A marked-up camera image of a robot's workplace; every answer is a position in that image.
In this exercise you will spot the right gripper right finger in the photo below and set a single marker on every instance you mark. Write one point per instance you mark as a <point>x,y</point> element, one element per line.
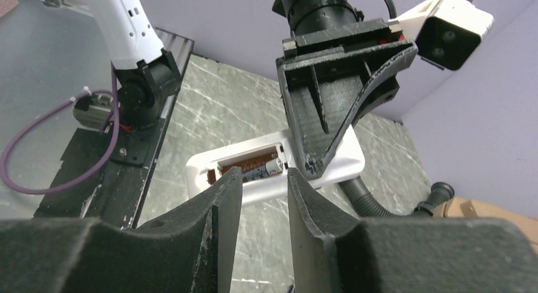
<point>333,251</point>

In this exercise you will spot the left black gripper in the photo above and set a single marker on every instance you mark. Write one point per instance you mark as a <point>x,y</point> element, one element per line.
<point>333,63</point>

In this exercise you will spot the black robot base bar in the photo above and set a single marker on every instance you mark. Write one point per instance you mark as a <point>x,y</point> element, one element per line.
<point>116,193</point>

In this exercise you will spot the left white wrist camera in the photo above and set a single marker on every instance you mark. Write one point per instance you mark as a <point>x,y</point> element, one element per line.
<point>446,32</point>

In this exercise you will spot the white AC remote control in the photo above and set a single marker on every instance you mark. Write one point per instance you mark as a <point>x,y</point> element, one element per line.
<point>202,169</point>

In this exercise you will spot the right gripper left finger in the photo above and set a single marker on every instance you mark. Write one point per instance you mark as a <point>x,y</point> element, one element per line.
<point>188,249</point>

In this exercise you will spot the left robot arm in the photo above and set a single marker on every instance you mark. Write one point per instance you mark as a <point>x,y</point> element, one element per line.
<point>335,69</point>

